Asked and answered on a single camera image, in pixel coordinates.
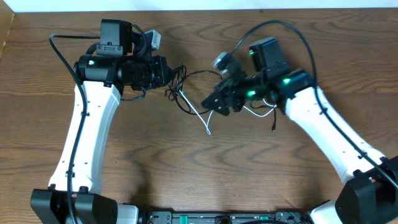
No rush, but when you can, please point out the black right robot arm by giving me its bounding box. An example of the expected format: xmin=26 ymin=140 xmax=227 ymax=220
xmin=202 ymin=37 xmax=397 ymax=223

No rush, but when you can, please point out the white usb cable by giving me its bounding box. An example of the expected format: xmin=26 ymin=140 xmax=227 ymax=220
xmin=178 ymin=90 xmax=278 ymax=136

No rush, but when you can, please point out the black usb cable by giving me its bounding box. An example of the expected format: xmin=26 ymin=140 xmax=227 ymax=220
xmin=164 ymin=64 xmax=277 ymax=133

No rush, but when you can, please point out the black left camera cable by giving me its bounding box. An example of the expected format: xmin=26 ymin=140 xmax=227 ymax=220
xmin=49 ymin=24 xmax=149 ymax=224

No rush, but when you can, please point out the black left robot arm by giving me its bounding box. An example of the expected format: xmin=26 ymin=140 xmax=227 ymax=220
xmin=30 ymin=19 xmax=175 ymax=223

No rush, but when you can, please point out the brown cardboard panel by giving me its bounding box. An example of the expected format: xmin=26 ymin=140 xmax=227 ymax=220
xmin=0 ymin=0 xmax=15 ymax=57

